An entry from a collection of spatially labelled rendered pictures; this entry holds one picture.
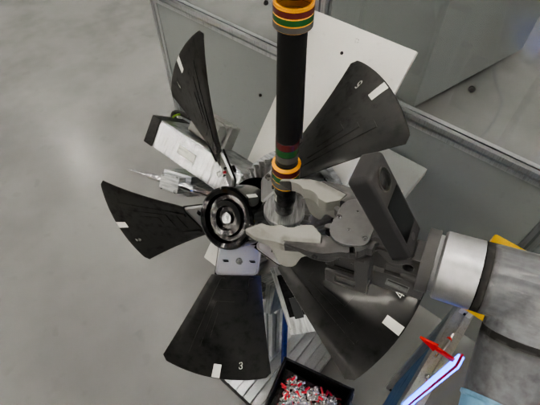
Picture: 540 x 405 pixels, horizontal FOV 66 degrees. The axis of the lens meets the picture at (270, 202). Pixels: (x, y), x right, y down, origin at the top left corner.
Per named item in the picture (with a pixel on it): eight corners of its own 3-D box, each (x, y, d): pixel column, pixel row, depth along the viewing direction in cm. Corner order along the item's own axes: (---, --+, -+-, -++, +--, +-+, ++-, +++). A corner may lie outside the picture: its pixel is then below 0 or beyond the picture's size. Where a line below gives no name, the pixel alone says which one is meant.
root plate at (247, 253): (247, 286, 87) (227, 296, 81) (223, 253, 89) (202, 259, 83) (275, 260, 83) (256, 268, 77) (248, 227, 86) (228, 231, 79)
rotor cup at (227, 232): (259, 259, 87) (222, 273, 76) (219, 208, 91) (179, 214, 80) (304, 215, 81) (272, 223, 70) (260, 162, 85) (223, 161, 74)
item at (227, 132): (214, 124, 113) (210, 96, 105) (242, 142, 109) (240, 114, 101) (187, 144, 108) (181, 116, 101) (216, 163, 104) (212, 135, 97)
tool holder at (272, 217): (266, 186, 74) (266, 148, 67) (305, 189, 74) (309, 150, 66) (261, 227, 69) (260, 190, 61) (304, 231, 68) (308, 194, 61)
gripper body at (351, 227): (318, 280, 51) (419, 315, 46) (317, 234, 45) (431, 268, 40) (340, 236, 56) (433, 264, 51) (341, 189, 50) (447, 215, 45)
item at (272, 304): (265, 297, 106) (270, 271, 105) (286, 305, 104) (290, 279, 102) (249, 305, 99) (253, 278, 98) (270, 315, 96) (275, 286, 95)
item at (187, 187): (239, 207, 92) (130, 173, 108) (242, 198, 92) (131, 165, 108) (235, 208, 90) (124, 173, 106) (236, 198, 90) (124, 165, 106)
